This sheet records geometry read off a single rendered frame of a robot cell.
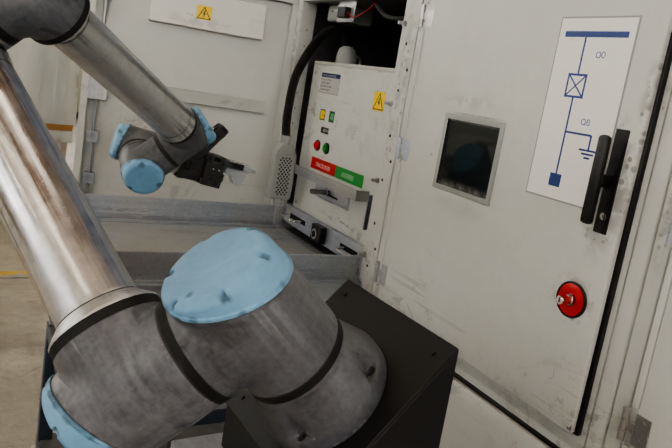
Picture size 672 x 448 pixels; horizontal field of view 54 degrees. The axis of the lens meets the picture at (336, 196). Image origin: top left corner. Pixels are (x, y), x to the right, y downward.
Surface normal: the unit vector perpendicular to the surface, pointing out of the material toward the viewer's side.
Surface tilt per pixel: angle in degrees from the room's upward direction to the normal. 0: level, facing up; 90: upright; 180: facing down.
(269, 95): 90
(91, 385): 71
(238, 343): 102
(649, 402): 90
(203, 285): 41
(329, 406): 83
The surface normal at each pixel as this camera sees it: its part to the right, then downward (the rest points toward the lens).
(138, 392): -0.01, -0.01
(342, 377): 0.48, -0.22
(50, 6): 0.74, 0.30
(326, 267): 0.47, 0.22
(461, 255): -0.87, -0.06
